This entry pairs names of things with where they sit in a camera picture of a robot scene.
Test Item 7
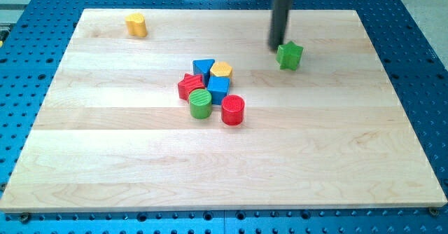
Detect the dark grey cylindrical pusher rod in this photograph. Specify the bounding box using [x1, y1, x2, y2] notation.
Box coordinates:
[268, 0, 293, 50]

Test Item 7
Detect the green star block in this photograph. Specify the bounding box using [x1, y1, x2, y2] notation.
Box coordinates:
[276, 41, 304, 71]

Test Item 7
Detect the red star block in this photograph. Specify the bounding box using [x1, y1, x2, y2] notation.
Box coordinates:
[177, 73, 205, 102]

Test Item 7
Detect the yellow hexagon block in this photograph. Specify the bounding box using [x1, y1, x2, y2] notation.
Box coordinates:
[210, 62, 233, 79]

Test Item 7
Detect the blue triangle block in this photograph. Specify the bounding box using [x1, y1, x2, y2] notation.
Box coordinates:
[192, 59, 215, 86]

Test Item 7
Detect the blue cube block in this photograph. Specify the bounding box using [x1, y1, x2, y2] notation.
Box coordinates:
[207, 76, 230, 105]

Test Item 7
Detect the red cylinder block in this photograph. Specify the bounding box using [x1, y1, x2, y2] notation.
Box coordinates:
[221, 95, 245, 125]

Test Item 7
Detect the green cylinder block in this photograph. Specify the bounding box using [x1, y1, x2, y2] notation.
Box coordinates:
[189, 89, 212, 119]

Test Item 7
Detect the yellow heart block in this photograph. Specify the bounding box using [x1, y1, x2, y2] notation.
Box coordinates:
[125, 13, 148, 37]

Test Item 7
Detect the light wooden board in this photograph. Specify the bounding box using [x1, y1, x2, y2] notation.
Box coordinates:
[1, 8, 447, 213]

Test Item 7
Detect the blue perforated metal table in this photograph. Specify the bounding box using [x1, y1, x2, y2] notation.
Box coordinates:
[1, 0, 447, 233]

